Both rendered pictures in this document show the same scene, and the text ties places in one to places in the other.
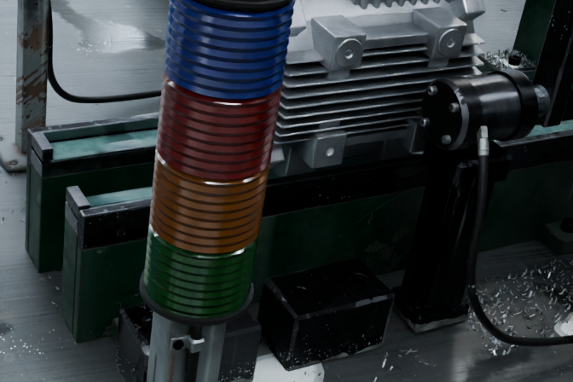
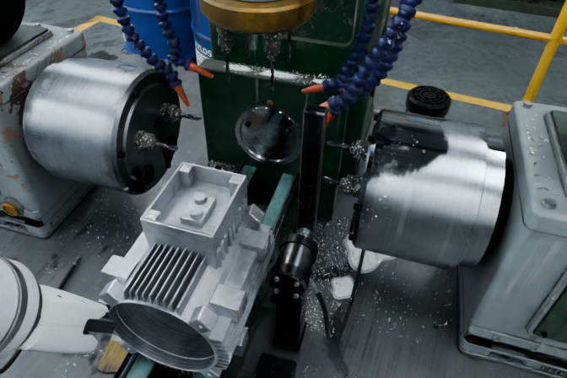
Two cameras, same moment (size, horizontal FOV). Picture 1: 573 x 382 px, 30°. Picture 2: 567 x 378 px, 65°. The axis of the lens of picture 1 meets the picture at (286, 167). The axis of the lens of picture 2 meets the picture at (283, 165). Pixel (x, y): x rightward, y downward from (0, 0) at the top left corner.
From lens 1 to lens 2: 0.55 m
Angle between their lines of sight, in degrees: 35
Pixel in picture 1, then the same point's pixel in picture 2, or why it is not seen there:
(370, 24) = (229, 271)
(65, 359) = not seen: outside the picture
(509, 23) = not seen: hidden behind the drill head
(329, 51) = (234, 315)
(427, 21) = (253, 247)
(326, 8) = (208, 287)
